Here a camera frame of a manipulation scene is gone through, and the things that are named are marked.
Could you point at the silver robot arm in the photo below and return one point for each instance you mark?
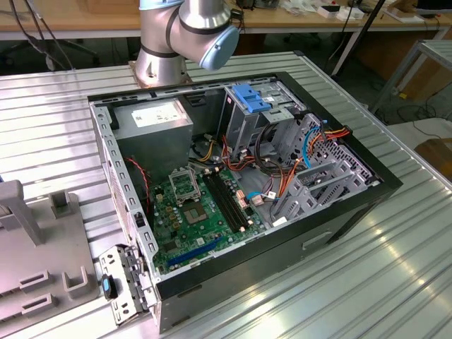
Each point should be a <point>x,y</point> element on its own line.
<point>159,67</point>

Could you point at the grey metal disk bay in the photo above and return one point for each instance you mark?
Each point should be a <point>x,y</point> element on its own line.
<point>300,208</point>

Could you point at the black RAM slot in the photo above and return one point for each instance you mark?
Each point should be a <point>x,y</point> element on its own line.
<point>232,201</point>
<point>222,201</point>
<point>218,201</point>
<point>227,201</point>

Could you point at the metal optical drive cage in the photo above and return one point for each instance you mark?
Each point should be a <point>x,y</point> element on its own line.
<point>243,127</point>

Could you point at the green motherboard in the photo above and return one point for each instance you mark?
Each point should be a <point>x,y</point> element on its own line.
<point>208,234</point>

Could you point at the blue drive cage latch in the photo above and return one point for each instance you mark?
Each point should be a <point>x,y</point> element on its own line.
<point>252,100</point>

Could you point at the white paper label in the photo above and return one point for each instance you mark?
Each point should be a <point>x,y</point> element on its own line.
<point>279,221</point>

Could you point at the grey power supply unit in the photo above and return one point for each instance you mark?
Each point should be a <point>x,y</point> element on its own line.
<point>152,148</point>

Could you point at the blue expansion slot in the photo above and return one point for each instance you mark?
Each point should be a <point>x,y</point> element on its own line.
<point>194,251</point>

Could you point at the black case fan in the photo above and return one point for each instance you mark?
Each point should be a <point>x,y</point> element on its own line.
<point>136,187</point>

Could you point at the black PC case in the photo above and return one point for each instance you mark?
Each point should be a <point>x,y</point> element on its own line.
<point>318,254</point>

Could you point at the brown cardboard box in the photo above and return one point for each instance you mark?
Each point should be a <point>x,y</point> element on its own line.
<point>436,155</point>

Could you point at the wooden desk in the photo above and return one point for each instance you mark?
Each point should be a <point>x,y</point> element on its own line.
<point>70,21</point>

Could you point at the metal slot retention bracket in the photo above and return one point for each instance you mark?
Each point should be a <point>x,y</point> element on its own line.
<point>123,312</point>

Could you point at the aluminium frame table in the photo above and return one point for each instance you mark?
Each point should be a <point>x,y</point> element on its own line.
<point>434,45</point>

